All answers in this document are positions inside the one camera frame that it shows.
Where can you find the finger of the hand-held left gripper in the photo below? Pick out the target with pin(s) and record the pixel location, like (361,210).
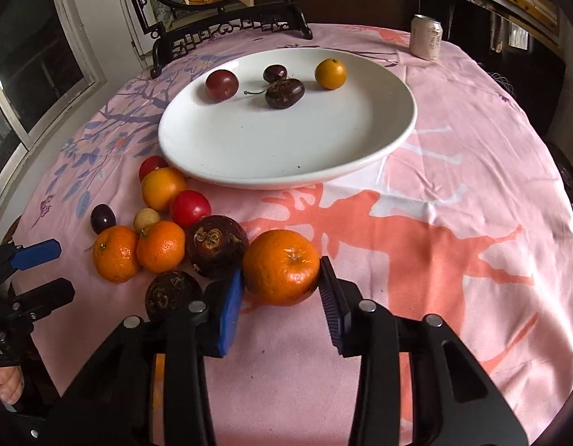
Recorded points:
(47,295)
(38,252)

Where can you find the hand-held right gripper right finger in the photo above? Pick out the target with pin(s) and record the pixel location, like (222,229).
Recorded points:
(330,309)

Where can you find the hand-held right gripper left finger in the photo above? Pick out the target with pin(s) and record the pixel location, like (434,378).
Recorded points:
(230,316)

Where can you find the large orange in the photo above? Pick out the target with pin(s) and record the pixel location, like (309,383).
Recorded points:
(280,267)

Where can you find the white oval plate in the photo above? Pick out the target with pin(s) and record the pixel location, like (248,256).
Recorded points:
(286,139)

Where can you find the person's left hand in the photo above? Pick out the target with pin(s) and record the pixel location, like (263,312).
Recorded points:
(10,383)

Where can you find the dark water chestnut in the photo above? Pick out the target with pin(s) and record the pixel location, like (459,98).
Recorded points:
(171,293)
(215,246)
(285,94)

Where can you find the dark purple grape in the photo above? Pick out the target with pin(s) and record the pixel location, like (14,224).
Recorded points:
(103,218)

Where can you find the mandarin orange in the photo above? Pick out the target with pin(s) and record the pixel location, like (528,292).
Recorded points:
(161,246)
(115,254)

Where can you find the tan longan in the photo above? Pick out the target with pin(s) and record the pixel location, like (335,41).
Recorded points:
(145,219)

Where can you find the red cherry tomato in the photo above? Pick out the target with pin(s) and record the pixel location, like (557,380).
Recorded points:
(189,208)
(151,166)

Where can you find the smooth orange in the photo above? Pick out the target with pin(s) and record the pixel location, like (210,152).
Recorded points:
(163,189)

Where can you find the pink printed tablecloth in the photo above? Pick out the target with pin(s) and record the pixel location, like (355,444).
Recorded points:
(453,195)

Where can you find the white framed window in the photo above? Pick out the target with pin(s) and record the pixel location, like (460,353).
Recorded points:
(31,65)

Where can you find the red plum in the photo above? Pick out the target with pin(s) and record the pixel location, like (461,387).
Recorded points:
(221,85)

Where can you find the small orange kumquat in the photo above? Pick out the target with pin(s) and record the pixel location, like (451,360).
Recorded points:
(330,74)

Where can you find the dark cherry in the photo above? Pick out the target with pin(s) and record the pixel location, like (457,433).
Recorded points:
(274,73)

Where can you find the pale drink can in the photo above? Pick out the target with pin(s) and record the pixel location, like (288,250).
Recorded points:
(426,37)

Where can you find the framed decorative table screen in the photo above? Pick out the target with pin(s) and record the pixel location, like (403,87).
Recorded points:
(230,14)

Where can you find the dark wooden chair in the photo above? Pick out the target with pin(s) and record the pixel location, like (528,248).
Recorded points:
(437,2)

